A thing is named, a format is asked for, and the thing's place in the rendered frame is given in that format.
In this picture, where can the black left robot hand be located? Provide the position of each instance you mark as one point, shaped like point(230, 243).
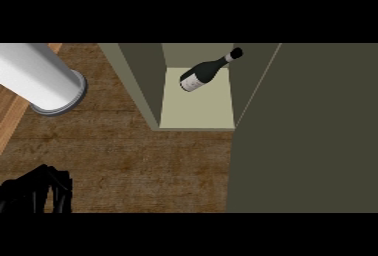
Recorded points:
point(26, 195)

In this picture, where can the olive green open cabinet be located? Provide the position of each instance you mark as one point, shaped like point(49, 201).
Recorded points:
point(195, 103)

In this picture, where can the dark wine bottle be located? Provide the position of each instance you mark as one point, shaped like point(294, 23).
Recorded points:
point(201, 74)

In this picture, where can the dark grey cabinet door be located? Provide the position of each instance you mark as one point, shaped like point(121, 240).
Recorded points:
point(304, 133)

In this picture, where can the white cylindrical appliance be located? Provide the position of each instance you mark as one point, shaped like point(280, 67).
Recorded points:
point(37, 75)

